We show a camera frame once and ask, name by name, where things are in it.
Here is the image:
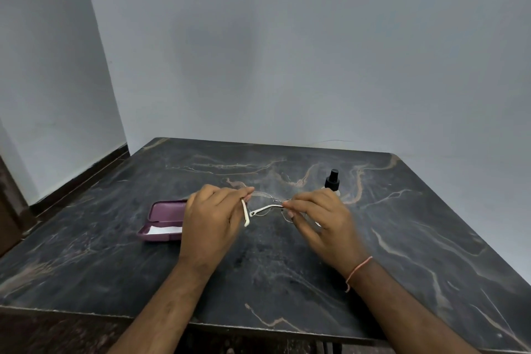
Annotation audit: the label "person's left forearm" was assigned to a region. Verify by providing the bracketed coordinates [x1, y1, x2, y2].
[106, 266, 216, 354]

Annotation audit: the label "clear spray bottle black cap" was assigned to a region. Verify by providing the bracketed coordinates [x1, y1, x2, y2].
[324, 168, 342, 197]

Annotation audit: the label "white cleaning cloth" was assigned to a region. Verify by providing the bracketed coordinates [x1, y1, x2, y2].
[145, 225, 184, 237]

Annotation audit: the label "metal-framed eyeglasses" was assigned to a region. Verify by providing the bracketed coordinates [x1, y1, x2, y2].
[241, 191, 322, 228]

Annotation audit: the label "orange thread wristband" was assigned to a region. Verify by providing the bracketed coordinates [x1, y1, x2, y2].
[344, 256, 374, 293]

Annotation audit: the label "person's right forearm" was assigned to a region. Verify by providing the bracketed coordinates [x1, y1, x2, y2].
[348, 260, 482, 354]

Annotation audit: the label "brown wooden door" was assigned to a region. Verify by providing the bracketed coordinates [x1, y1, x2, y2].
[0, 150, 38, 259]

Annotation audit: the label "person's left hand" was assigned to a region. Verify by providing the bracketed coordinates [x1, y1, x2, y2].
[178, 184, 255, 280]

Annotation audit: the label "person's right hand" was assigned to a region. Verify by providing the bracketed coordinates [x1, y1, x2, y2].
[282, 188, 372, 280]

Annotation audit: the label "purple glasses case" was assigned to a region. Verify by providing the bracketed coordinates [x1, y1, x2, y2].
[137, 200, 190, 242]

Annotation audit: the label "black metal table leg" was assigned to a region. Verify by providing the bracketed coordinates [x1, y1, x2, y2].
[319, 339, 345, 354]

